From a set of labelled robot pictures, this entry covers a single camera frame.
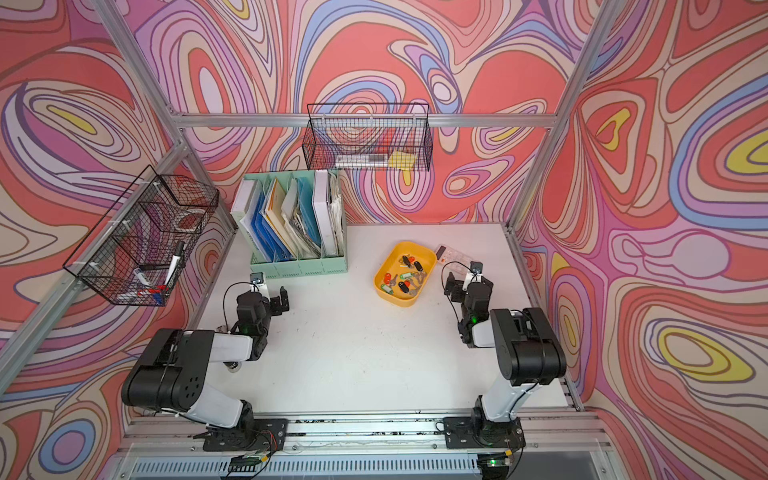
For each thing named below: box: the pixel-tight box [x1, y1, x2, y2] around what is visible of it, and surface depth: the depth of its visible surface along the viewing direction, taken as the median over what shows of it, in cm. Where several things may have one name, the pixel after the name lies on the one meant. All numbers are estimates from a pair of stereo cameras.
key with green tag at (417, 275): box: [399, 272, 425, 287], surface depth 106 cm
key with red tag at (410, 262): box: [402, 255, 423, 272], surface depth 110 cm
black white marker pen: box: [165, 241, 186, 287], surface depth 70 cm
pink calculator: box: [436, 243, 473, 273], surface depth 110 cm
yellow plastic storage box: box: [374, 241, 437, 308], surface depth 106 cm
